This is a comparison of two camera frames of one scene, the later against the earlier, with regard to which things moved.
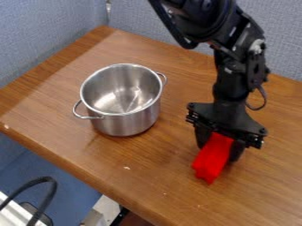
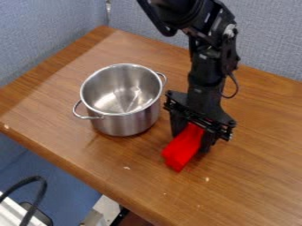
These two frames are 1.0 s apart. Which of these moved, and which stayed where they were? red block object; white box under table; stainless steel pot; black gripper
Moved: black gripper; red block object
Stayed: white box under table; stainless steel pot
